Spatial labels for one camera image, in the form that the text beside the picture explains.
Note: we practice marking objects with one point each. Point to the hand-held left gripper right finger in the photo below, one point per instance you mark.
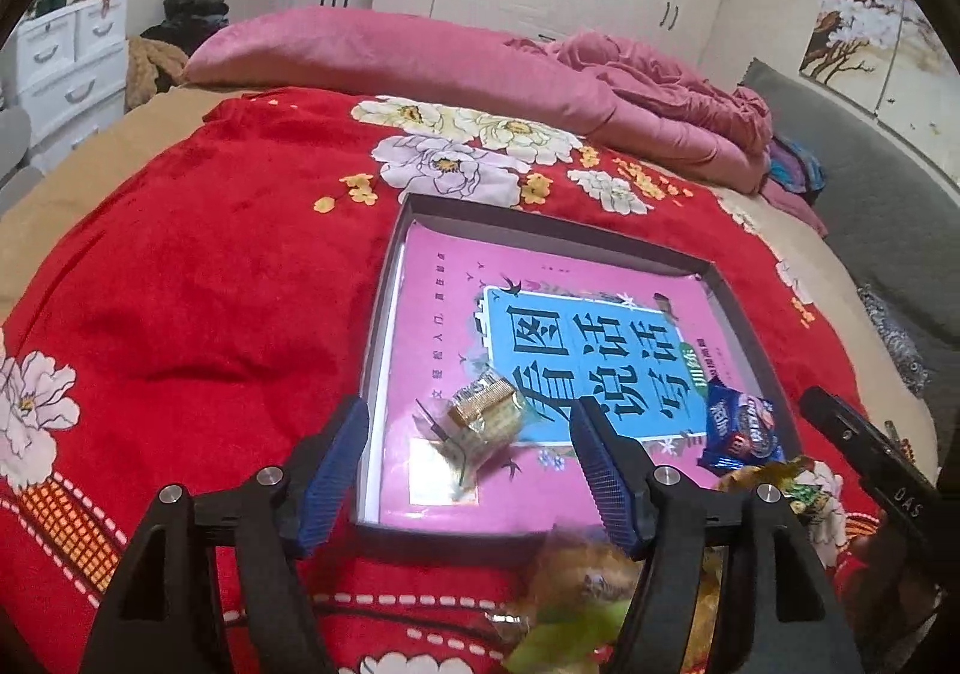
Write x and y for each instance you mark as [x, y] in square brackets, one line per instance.
[607, 486]

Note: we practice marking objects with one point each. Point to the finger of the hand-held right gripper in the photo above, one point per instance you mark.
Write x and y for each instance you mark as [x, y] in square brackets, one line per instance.
[862, 441]

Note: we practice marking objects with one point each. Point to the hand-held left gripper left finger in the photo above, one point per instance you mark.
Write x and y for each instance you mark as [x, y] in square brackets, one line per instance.
[330, 486]

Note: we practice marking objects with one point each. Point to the blue cookie packet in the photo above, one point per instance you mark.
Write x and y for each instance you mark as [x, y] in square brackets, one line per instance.
[739, 430]

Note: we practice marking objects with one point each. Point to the clear snack packet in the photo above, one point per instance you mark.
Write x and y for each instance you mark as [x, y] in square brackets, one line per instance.
[480, 412]

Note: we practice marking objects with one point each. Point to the grey cardboard box tray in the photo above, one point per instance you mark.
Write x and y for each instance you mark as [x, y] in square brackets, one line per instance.
[386, 299]

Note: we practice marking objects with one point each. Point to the green gold snack packet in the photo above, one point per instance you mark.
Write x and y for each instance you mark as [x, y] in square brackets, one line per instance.
[795, 483]

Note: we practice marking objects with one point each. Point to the grey patterned cloth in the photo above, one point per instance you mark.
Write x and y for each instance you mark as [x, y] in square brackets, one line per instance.
[889, 337]

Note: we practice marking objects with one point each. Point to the yellow snack packet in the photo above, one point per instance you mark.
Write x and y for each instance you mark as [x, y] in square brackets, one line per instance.
[577, 591]

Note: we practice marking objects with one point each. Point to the pink book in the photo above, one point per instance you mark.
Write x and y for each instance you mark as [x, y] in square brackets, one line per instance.
[450, 314]

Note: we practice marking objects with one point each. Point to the red floral blanket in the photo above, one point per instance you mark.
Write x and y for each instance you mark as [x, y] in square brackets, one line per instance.
[187, 314]

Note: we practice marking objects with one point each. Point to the grey padded headboard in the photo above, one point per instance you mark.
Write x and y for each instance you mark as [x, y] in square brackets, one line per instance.
[862, 179]

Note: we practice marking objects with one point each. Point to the colourful striped cloth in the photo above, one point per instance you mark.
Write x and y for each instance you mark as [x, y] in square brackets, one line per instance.
[795, 168]

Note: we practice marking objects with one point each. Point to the pink quilt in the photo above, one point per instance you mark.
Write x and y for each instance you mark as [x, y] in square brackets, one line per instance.
[450, 59]

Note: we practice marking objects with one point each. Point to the yellow knit blanket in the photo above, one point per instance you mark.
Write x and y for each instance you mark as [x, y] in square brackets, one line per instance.
[154, 70]

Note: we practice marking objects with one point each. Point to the pale grey chair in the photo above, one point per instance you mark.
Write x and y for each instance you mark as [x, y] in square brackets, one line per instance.
[15, 149]

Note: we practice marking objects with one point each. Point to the white drawer cabinet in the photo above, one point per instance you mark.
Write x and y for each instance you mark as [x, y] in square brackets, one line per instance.
[67, 74]

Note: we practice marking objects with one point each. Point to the dark clothes pile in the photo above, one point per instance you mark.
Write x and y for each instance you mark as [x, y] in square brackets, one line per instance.
[187, 14]

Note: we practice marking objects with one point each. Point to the dark green bag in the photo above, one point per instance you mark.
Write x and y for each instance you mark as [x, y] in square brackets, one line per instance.
[49, 3]

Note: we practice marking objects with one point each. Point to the floral wall painting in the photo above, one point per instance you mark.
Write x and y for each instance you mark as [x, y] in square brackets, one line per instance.
[870, 37]

